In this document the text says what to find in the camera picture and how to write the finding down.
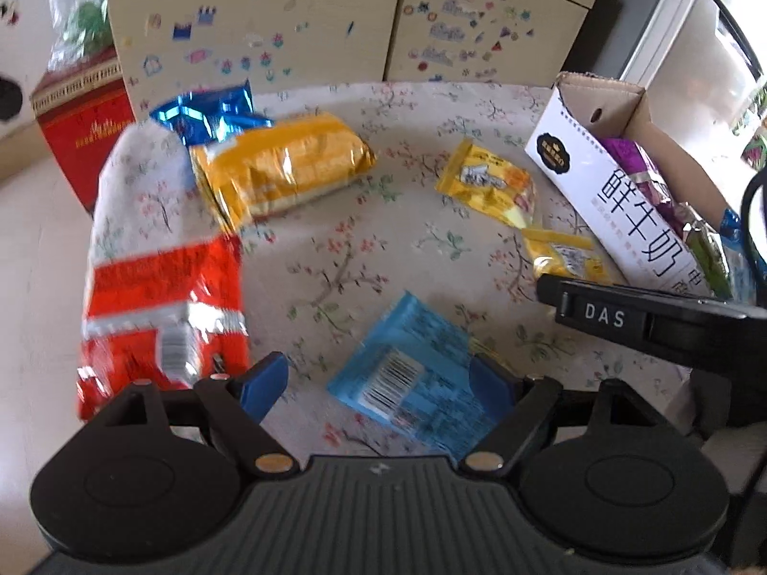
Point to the cardboard box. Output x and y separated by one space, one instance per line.
599 191

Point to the red gift box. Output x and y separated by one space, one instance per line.
84 132

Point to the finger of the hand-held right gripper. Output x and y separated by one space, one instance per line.
599 315

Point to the beige stickered cabinet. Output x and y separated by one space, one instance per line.
335 24

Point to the black vine wall decal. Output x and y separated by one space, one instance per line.
7 99

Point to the small yellow snack packet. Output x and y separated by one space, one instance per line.
566 254

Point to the orange-red snack bag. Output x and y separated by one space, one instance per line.
156 287

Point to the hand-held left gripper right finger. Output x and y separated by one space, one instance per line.
488 386

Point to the clear plastic bag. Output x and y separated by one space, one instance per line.
81 18

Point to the light blue snack bag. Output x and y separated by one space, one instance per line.
413 365

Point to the large yellow snack bag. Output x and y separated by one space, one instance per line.
281 171

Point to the beige refrigerator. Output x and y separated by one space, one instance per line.
707 42

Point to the floral tablecloth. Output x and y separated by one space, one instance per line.
371 239

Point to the yellow white-label snack packet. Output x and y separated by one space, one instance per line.
485 182

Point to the purple snack bag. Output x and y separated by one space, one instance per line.
638 171

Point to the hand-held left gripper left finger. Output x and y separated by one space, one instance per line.
266 380

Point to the green snack bag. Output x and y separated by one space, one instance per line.
710 263

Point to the dark blue foil snack bag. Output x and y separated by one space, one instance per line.
204 114
731 233

